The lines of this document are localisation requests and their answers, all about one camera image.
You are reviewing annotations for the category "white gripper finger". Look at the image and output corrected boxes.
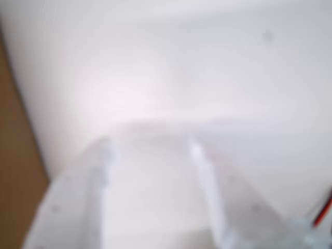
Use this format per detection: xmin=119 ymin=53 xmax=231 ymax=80
xmin=23 ymin=139 xmax=115 ymax=249
xmin=188 ymin=139 xmax=307 ymax=249

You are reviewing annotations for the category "brown cardboard box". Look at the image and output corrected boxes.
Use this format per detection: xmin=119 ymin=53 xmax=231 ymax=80
xmin=0 ymin=38 xmax=50 ymax=249

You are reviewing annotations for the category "red black gripper cable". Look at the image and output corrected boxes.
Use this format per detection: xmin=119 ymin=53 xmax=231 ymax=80
xmin=312 ymin=188 xmax=332 ymax=227

